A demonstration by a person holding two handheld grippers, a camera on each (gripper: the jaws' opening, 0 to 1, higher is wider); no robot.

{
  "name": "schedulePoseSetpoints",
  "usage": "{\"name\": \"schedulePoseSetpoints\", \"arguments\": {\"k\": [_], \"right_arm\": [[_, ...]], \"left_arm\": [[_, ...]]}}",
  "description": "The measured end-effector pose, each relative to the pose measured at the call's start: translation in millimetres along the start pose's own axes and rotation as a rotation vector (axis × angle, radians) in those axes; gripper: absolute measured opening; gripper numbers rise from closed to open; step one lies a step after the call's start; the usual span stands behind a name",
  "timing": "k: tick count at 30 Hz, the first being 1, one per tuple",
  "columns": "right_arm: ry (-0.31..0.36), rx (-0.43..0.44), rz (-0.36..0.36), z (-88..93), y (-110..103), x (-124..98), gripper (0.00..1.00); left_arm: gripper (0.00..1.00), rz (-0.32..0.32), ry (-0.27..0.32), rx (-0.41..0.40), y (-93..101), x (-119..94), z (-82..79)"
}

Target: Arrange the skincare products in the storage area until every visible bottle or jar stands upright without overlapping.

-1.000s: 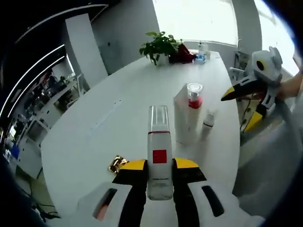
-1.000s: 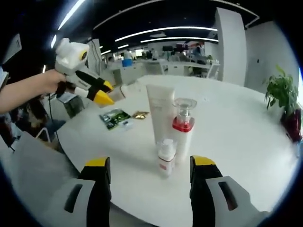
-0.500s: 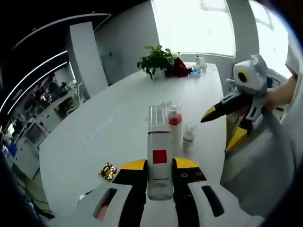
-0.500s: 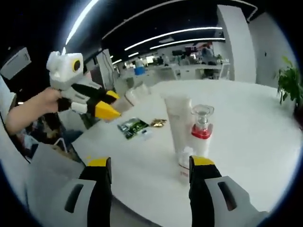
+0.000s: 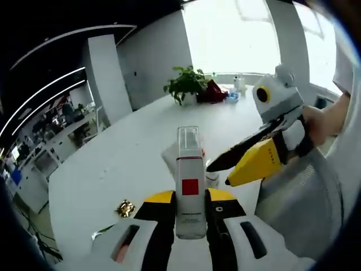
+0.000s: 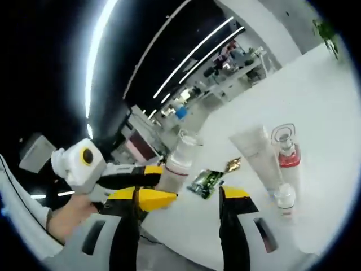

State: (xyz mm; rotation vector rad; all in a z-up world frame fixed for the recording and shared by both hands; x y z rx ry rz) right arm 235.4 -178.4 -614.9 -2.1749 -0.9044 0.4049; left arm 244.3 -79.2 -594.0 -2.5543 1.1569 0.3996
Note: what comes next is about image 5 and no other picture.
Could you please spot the gold foil wrapper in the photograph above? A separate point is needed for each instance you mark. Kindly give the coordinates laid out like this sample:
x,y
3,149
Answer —
x,y
125,208

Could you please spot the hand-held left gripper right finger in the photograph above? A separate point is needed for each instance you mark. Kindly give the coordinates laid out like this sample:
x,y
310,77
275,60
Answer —
x,y
222,240

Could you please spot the row of white office desks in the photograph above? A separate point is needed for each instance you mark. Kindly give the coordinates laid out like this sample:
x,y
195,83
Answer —
x,y
56,146

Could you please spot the black laptop stand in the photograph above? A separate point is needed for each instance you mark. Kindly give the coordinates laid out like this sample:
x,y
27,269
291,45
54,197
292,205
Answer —
x,y
45,242

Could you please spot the light blue packet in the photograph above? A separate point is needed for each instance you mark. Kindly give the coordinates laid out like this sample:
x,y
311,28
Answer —
x,y
233,96

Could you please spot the white skincare tube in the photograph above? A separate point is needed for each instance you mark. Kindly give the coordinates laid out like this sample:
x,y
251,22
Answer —
x,y
170,158

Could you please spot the person's white shirt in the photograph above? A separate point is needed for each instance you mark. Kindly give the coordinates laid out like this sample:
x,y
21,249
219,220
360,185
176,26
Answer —
x,y
347,56

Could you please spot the person's right hand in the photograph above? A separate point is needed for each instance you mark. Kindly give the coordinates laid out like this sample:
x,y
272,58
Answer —
x,y
324,121

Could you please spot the dark red bag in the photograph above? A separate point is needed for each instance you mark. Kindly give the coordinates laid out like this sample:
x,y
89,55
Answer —
x,y
213,91

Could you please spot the blue storage bin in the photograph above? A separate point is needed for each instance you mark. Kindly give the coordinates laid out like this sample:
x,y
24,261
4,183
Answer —
x,y
17,178

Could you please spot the green potted plant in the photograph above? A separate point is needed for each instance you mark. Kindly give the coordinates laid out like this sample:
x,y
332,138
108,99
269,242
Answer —
x,y
187,82

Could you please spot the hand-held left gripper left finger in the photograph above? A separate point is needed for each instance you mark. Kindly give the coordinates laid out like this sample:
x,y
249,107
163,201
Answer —
x,y
158,240

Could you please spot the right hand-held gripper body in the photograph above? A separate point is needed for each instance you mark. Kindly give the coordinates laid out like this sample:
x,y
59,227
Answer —
x,y
282,98

